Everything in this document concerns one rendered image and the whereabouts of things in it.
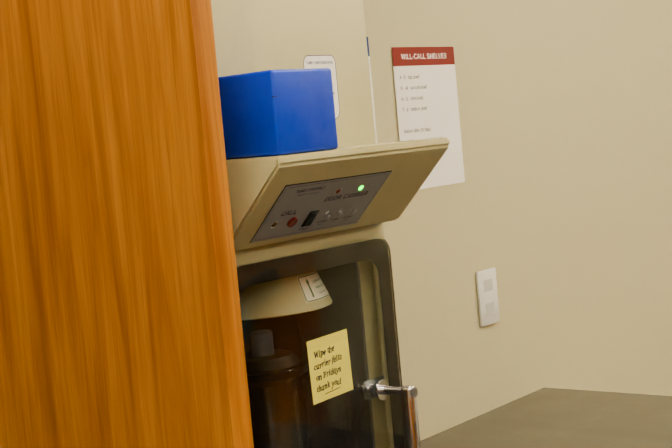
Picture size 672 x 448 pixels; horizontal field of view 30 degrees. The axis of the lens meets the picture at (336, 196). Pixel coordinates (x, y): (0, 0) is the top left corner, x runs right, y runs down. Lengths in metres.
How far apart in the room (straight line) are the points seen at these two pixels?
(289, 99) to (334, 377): 0.38
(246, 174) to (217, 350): 0.19
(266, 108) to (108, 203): 0.20
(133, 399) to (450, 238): 1.24
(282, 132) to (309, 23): 0.25
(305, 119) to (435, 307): 1.17
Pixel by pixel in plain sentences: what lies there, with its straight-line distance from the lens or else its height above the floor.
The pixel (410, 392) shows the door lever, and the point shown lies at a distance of 1.57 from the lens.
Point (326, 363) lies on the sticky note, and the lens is 1.52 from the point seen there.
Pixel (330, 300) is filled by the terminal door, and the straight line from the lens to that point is 1.52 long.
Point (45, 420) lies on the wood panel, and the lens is 1.52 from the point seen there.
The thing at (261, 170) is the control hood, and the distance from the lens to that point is 1.32.
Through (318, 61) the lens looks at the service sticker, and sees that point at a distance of 1.54.
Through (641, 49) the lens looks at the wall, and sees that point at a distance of 3.32.
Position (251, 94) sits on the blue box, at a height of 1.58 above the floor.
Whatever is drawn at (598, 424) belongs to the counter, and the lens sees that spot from 2.43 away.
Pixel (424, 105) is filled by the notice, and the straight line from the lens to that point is 2.46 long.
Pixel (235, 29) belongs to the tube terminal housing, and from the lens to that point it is 1.44.
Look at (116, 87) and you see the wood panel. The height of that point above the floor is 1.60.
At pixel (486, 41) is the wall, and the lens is 2.67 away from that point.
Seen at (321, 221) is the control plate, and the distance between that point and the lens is 1.46.
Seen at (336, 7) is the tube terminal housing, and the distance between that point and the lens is 1.58.
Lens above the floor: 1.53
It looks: 3 degrees down
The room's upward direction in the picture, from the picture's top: 5 degrees counter-clockwise
